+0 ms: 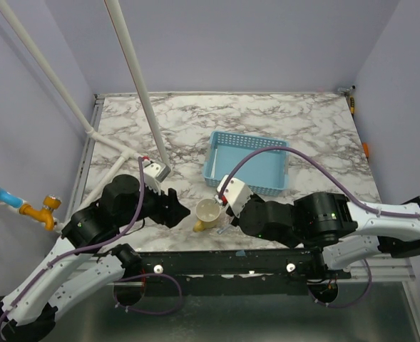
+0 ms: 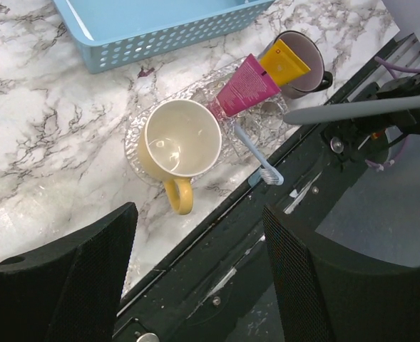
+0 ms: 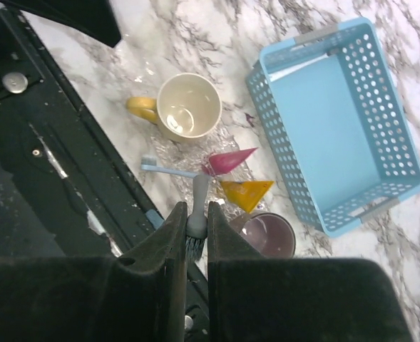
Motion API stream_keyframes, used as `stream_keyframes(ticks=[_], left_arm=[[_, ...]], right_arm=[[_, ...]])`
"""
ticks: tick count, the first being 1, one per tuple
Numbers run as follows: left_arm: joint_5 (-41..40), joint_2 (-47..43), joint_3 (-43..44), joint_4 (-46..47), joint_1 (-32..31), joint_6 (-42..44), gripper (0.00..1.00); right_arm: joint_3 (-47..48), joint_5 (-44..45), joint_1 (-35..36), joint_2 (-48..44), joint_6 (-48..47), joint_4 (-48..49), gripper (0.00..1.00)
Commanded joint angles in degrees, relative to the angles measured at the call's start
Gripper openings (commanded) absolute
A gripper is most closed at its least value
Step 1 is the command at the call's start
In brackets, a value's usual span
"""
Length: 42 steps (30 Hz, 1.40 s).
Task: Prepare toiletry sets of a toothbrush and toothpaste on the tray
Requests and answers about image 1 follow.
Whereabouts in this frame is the white stick in basket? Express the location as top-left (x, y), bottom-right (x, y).
top-left (210, 154), bottom-right (217, 178)

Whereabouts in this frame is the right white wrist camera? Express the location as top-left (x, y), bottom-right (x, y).
top-left (215, 175), bottom-right (254, 218)

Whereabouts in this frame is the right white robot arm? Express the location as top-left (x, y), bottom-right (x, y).
top-left (226, 192), bottom-right (420, 279)

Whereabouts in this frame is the light blue toothbrush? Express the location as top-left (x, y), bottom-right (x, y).
top-left (217, 225), bottom-right (232, 235)

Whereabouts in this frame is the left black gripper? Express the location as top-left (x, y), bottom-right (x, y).
top-left (118, 180), bottom-right (192, 227)

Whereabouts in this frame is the black mounting rail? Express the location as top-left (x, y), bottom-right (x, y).
top-left (98, 245), bottom-right (353, 296)

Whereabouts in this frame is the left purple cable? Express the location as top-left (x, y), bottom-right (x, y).
top-left (0, 155), bottom-right (184, 342)

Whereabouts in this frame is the blue plastic basket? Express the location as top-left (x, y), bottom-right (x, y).
top-left (203, 131), bottom-right (290, 197)

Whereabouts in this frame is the orange clamp on wall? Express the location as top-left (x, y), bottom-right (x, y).
top-left (362, 142), bottom-right (369, 159)

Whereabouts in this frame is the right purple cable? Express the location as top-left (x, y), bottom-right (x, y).
top-left (216, 146), bottom-right (420, 310)

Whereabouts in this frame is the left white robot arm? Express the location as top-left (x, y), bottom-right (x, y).
top-left (0, 175), bottom-right (190, 341)

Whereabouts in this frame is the purple cable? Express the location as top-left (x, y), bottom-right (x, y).
top-left (0, 155), bottom-right (184, 342)
top-left (216, 146), bottom-right (420, 310)

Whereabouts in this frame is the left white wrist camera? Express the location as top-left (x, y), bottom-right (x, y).
top-left (142, 159), bottom-right (171, 195)

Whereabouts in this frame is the white pvc pipe frame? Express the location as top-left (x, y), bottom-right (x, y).
top-left (0, 0), bottom-right (175, 204)

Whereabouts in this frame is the toy faucet blue orange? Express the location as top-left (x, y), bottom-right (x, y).
top-left (0, 186), bottom-right (61, 231)

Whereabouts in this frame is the yellow mug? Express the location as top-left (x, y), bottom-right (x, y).
top-left (193, 199), bottom-right (221, 232)

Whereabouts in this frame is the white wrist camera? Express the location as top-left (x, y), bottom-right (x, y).
top-left (215, 175), bottom-right (254, 218)
top-left (142, 159), bottom-right (171, 195)

